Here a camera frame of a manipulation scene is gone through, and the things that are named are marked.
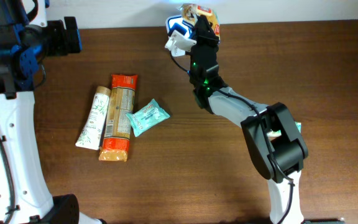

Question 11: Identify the cream blue snack bag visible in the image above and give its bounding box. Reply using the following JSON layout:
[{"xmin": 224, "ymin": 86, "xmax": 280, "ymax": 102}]
[{"xmin": 178, "ymin": 3, "xmax": 221, "ymax": 43}]

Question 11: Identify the teal wet wipes pack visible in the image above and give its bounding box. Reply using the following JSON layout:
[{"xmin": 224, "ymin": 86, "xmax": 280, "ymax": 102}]
[{"xmin": 126, "ymin": 99, "xmax": 170, "ymax": 137}]

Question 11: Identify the teal Kleenex tissue pack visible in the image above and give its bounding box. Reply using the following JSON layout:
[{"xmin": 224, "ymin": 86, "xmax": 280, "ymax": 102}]
[{"xmin": 295, "ymin": 122, "xmax": 301, "ymax": 132}]

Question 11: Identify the orange spaghetti packet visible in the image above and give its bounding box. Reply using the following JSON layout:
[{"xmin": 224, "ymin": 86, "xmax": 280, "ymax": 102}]
[{"xmin": 99, "ymin": 74, "xmax": 138, "ymax": 161}]

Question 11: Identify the white bamboo print tube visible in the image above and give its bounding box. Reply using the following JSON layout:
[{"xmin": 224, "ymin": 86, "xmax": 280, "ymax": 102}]
[{"xmin": 75, "ymin": 86, "xmax": 111, "ymax": 150}]

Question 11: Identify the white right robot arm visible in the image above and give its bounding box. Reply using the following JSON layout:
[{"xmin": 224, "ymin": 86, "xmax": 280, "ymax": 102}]
[{"xmin": 188, "ymin": 16, "xmax": 308, "ymax": 223}]

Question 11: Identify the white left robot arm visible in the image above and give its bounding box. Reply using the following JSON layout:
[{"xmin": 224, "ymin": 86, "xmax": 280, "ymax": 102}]
[{"xmin": 0, "ymin": 0, "xmax": 96, "ymax": 223}]

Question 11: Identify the white barcode scanner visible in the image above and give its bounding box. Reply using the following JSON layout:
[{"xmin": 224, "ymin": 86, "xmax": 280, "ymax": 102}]
[{"xmin": 165, "ymin": 15, "xmax": 191, "ymax": 57}]

